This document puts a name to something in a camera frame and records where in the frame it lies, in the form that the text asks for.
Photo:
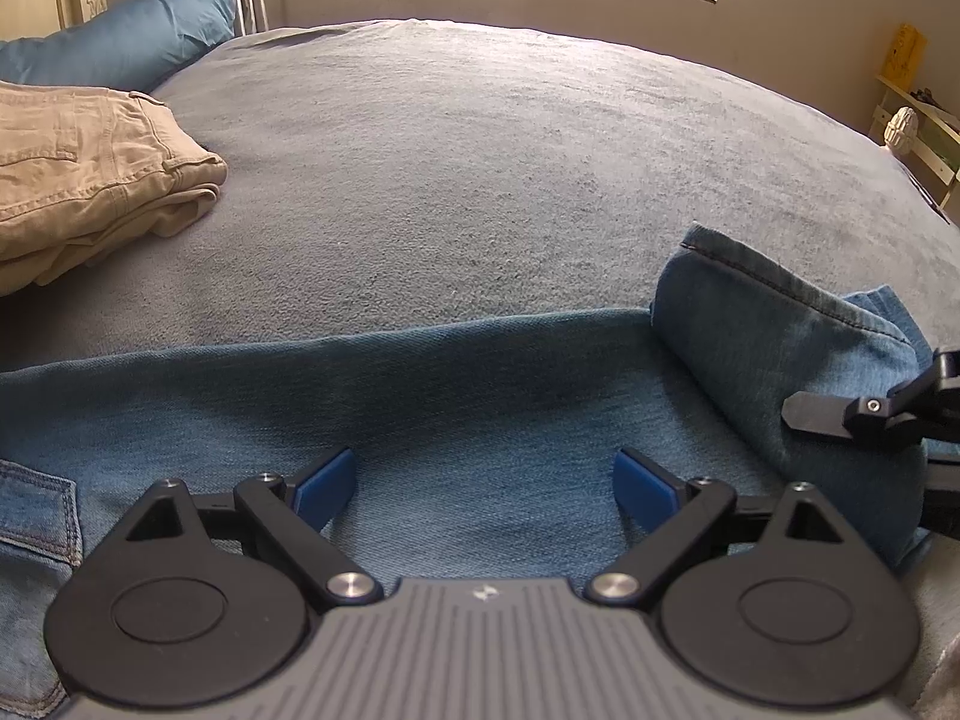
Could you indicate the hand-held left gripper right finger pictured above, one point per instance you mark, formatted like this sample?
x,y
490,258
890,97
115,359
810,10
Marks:
x,y
641,491

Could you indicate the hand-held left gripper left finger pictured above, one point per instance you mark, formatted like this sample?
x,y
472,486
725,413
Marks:
x,y
326,487

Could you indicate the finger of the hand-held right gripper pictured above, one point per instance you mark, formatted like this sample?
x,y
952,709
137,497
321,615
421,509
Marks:
x,y
943,495
817,412

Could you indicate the blue denim jeans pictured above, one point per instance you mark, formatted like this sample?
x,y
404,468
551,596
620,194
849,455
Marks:
x,y
487,405

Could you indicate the cream desk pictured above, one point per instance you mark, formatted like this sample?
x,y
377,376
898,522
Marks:
x,y
930,142

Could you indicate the cream bedpost finial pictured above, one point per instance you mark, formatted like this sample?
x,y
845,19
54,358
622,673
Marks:
x,y
901,127

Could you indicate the folded beige pants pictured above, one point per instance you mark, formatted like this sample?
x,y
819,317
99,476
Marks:
x,y
82,180

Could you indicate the blue pillow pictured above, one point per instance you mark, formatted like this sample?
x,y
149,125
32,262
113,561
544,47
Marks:
x,y
127,37

